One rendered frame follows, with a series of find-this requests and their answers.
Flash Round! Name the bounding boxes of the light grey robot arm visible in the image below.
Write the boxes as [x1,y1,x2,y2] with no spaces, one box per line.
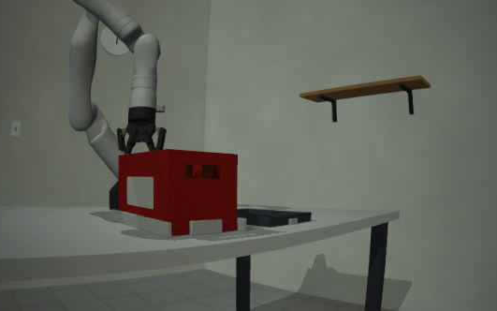
[68,0,165,180]

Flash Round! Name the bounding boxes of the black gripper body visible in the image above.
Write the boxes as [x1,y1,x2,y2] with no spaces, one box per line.
[126,107,156,142]

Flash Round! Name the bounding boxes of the red crate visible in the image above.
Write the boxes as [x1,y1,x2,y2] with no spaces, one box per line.
[119,149,238,236]

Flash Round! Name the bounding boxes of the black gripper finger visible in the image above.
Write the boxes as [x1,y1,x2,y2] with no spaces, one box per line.
[141,127,167,151]
[117,128,137,155]

